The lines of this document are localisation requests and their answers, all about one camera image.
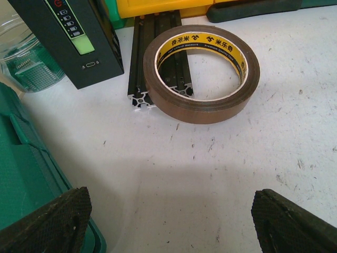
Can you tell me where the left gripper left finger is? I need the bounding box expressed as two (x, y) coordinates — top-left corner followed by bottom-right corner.
(1, 187), (92, 252)

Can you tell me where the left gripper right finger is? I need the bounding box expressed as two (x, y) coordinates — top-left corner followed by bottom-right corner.
(251, 189), (336, 252)

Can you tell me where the green flat case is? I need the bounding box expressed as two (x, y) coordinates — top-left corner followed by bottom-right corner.
(1, 84), (106, 252)

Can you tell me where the brown tape roll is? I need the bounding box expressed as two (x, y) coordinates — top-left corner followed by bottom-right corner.
(143, 25), (260, 124)

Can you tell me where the glass jar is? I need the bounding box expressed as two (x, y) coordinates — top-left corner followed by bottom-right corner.
(1, 1), (65, 93)

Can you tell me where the black aluminium extrusion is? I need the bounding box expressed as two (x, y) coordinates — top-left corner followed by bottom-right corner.
(127, 12), (195, 111)

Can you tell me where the black green device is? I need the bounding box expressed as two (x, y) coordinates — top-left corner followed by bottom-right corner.
(10, 1), (124, 89)

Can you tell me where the green plastic bin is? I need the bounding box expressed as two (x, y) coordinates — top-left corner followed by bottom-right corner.
(105, 0), (126, 29)

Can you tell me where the yellow plastic bin row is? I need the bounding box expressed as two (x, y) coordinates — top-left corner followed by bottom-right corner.
(115, 0), (215, 19)

